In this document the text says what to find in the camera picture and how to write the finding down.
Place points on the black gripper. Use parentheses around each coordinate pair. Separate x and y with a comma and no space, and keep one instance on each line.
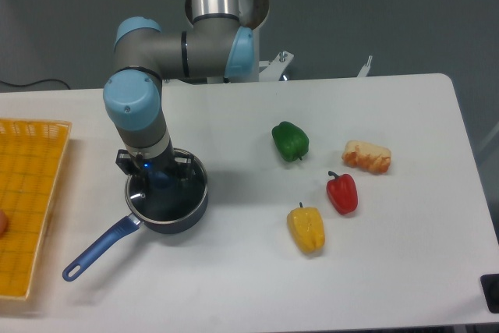
(156,160)

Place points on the glass lid blue knob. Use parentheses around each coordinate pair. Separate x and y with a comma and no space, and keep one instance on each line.
(163,200)

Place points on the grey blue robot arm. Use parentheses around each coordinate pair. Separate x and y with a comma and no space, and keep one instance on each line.
(144,57)

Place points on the dark blue saucepan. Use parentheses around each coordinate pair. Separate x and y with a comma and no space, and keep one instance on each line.
(125,226)

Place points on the yellow woven basket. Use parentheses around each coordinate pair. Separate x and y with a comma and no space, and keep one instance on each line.
(32,154)

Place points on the green bell pepper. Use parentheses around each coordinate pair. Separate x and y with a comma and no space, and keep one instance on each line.
(291,141)

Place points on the yellow bell pepper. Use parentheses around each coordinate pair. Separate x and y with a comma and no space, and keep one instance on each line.
(306,227)

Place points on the red bell pepper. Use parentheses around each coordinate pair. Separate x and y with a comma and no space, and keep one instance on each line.
(342,193)

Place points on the toasted bread piece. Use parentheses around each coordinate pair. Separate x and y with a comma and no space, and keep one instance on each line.
(367,156)

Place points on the black table corner device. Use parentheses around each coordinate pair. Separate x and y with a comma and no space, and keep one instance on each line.
(490,286)

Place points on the white base frame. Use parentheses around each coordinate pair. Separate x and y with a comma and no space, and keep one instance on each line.
(267,71)

